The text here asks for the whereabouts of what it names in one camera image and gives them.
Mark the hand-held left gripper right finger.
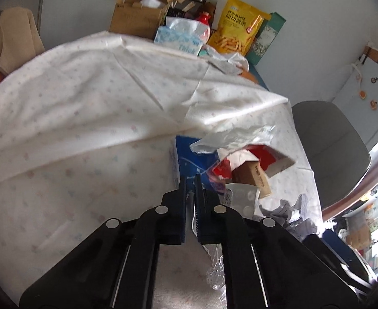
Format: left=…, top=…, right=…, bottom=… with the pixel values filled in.
left=195, top=174, right=358, bottom=309

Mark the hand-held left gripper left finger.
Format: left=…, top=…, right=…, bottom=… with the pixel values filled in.
left=20, top=176, right=187, bottom=309

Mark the silver blister pack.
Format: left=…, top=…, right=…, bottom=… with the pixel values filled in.
left=231, top=183, right=260, bottom=218

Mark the clear plastic wrap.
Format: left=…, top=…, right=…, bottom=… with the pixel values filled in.
left=203, top=245, right=228, bottom=300

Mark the blue tissue pack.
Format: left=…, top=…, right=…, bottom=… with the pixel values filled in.
left=171, top=135, right=231, bottom=194

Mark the small brown box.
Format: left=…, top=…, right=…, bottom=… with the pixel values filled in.
left=232, top=161, right=271, bottom=198

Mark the grey tissue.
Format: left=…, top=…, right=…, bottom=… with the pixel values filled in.
left=260, top=195, right=320, bottom=242

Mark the red and white carton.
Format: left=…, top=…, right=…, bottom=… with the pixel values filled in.
left=210, top=145, right=295, bottom=181

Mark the white plastic bag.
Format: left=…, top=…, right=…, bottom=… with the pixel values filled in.
left=190, top=125, right=277, bottom=153
left=205, top=46, right=250, bottom=74

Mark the grey chair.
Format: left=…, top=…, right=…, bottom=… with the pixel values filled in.
left=291, top=101, right=372, bottom=208

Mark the white refrigerator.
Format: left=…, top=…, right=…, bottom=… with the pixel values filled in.
left=332, top=61, right=378, bottom=150

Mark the white floral tablecloth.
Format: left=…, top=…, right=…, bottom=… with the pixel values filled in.
left=0, top=30, right=323, bottom=309

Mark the grey flat packet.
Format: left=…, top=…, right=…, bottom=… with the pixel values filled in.
left=208, top=58, right=241, bottom=75

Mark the light blue tissue box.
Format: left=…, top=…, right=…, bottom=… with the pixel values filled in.
left=153, top=18, right=209, bottom=57

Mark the green patterned box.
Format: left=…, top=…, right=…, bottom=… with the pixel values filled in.
left=247, top=12, right=287, bottom=66

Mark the yellow snack bag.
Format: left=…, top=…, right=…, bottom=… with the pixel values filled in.
left=207, top=0, right=271, bottom=57

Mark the red capped bottle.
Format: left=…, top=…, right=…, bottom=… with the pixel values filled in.
left=194, top=11, right=212, bottom=44

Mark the open cardboard box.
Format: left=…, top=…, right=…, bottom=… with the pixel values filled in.
left=109, top=0, right=177, bottom=41

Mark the brown box on refrigerator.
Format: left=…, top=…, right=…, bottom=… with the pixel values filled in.
left=363, top=46, right=378, bottom=64

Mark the beige garment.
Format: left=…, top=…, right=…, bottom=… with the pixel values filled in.
left=0, top=7, right=45, bottom=74

